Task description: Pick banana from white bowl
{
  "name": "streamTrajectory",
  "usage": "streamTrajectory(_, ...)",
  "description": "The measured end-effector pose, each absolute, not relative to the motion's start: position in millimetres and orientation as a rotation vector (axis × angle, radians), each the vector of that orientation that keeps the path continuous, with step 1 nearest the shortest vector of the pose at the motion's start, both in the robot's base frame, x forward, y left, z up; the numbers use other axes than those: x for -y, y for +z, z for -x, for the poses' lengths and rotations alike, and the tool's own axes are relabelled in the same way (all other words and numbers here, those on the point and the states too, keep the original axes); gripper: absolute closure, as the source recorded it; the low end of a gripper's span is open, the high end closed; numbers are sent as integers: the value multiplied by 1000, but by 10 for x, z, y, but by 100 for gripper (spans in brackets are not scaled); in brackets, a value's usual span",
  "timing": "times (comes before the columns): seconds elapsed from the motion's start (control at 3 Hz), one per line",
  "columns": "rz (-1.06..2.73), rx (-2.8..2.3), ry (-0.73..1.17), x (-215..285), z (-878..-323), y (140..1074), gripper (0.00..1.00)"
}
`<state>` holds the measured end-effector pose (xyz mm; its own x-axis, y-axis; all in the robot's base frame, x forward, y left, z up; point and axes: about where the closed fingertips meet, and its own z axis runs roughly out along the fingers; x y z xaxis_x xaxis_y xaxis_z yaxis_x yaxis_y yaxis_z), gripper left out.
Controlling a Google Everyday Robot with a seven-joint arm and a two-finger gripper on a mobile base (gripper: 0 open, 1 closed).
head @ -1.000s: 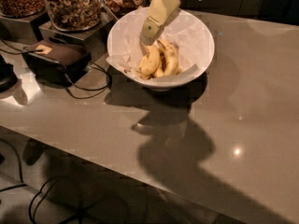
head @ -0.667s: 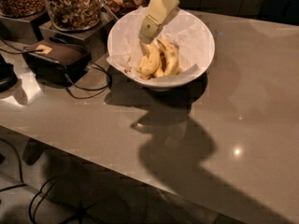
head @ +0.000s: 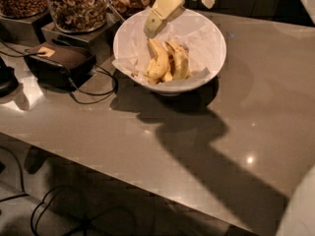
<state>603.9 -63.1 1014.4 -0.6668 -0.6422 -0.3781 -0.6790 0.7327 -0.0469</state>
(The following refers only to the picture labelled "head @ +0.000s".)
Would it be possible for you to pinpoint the white ceramic bowl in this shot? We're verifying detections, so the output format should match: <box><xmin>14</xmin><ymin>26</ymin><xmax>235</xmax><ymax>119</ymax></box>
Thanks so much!
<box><xmin>112</xmin><ymin>6</ymin><xmax>227</xmax><ymax>95</ymax></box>

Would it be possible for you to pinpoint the black floor cable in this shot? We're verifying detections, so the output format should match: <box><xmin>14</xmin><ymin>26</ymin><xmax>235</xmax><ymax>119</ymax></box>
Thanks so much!
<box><xmin>0</xmin><ymin>145</ymin><xmax>109</xmax><ymax>236</ymax></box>

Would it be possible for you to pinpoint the left steel jar stand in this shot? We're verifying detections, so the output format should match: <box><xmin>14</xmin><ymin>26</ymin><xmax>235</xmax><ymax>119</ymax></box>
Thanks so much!
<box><xmin>0</xmin><ymin>12</ymin><xmax>52</xmax><ymax>46</ymax></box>

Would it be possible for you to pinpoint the glass jar of mixed nuts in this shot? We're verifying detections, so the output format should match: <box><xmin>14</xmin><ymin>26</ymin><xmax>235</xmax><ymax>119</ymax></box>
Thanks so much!
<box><xmin>46</xmin><ymin>0</ymin><xmax>106</xmax><ymax>33</ymax></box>

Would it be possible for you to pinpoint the glass jar of almonds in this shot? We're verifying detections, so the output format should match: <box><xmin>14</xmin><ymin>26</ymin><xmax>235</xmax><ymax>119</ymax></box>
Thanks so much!
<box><xmin>0</xmin><ymin>0</ymin><xmax>47</xmax><ymax>19</ymax></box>

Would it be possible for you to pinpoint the white paper bowl liner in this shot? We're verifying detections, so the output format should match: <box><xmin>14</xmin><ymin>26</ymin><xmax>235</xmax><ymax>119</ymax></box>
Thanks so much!
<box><xmin>111</xmin><ymin>6</ymin><xmax>222</xmax><ymax>88</ymax></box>

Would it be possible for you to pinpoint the right steel jar stand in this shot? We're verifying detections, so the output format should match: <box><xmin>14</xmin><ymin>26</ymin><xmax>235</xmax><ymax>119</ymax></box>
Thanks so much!
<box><xmin>41</xmin><ymin>13</ymin><xmax>120</xmax><ymax>64</ymax></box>

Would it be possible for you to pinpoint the black round object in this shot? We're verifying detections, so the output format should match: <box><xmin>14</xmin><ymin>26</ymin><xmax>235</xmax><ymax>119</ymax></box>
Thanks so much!
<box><xmin>0</xmin><ymin>57</ymin><xmax>19</xmax><ymax>97</ymax></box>

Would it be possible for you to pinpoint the dark brown box device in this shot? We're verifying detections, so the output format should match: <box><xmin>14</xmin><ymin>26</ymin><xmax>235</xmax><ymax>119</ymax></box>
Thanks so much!
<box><xmin>24</xmin><ymin>42</ymin><xmax>96</xmax><ymax>91</ymax></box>

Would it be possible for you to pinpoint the steel jar stand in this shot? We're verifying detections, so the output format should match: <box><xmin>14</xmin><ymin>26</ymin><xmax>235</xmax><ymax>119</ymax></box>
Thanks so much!
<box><xmin>0</xmin><ymin>12</ymin><xmax>52</xmax><ymax>46</ymax></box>
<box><xmin>41</xmin><ymin>13</ymin><xmax>120</xmax><ymax>64</ymax></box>

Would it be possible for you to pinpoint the small lower banana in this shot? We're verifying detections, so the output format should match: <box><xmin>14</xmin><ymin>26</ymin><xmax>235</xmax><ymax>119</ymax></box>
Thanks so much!
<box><xmin>145</xmin><ymin>57</ymin><xmax>172</xmax><ymax>85</ymax></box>

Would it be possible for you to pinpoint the black cable on table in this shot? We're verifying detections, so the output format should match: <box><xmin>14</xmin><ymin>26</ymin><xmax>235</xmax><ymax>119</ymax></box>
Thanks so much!
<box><xmin>0</xmin><ymin>37</ymin><xmax>119</xmax><ymax>105</ymax></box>

